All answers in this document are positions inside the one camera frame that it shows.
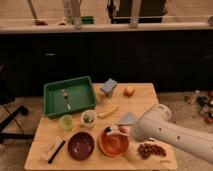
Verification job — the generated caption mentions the white dish brush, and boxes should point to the white dish brush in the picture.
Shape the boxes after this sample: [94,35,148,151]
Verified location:
[104,126,127,136]

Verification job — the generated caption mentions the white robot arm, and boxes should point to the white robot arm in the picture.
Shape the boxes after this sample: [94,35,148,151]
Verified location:
[130,104,213,164]

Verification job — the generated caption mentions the orange red bowl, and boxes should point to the orange red bowl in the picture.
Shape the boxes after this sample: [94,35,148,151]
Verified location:
[98,131,129,157]

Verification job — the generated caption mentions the dark purple bowl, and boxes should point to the dark purple bowl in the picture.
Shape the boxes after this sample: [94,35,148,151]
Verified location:
[68,132,95,161]

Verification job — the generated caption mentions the white scrub brush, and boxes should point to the white scrub brush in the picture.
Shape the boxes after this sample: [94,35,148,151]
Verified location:
[41,136,64,162]

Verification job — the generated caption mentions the blue sponge block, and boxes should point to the blue sponge block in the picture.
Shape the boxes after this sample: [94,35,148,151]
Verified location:
[100,78,117,98]

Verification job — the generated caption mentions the yellow banana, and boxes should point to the yellow banana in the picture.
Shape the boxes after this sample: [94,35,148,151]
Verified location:
[97,106,119,119]

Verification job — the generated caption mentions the white cup with green item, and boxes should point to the white cup with green item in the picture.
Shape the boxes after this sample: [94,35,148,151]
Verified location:
[81,110,97,128]

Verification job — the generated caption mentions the grey triangular cloth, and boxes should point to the grey triangular cloth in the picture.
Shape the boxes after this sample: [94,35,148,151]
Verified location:
[116,112,137,126]

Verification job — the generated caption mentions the small items in tray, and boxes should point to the small items in tray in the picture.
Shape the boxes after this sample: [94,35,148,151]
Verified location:
[61,89,71,110]

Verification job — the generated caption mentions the green plastic tray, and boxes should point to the green plastic tray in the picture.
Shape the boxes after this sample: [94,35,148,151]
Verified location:
[43,76,97,119]

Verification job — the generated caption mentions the green plastic cup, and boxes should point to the green plastic cup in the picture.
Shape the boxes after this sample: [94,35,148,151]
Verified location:
[59,115,72,130]

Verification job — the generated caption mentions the bunch of dark grapes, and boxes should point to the bunch of dark grapes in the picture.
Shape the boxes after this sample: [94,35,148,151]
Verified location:
[137,143,167,159]

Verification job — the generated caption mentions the black office chair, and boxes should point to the black office chair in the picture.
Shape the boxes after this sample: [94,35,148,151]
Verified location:
[0,64,34,144]

